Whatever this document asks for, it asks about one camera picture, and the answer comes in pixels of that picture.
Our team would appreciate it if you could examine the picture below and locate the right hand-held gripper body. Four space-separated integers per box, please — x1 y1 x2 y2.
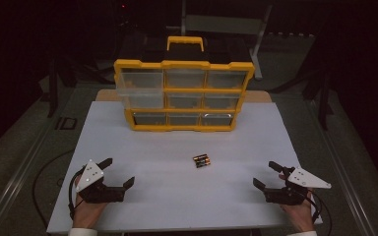
264 166 333 207

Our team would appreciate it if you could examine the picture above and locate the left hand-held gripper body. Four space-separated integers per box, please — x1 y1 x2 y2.
74 158 126 205

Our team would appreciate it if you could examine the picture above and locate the clear plastic drawer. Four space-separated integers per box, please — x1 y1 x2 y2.
116 71 165 110

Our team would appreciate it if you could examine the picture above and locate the person's left hand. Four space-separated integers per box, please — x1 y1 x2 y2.
73 183 108 230

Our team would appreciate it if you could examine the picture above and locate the person's right hand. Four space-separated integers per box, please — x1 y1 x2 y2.
279 190 316 234

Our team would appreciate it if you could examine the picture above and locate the white table board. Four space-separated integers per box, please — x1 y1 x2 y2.
45 100 323 234

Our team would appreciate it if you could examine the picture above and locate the black stand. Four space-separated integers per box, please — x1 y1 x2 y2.
303 72 334 132
47 57 80 119

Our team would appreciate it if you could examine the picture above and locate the group of closed clear drawers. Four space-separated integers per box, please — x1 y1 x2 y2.
132 69 249 127

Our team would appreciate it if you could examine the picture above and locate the yellow and black drawer organizer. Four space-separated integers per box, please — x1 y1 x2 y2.
112 35 256 133

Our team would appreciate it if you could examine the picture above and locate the grey metal stand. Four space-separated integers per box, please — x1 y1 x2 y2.
166 0 274 82

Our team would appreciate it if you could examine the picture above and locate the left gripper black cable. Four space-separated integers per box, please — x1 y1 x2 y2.
67 167 87 221

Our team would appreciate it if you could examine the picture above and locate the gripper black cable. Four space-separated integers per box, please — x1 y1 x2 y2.
304 188 333 236
67 167 87 221

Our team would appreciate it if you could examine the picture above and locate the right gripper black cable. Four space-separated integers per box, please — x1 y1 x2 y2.
304 188 333 236

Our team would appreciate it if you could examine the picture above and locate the metal floor rail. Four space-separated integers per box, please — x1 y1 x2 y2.
306 96 378 236
0 88 80 236

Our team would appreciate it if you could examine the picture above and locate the black floor cable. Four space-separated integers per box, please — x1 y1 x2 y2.
31 148 77 236

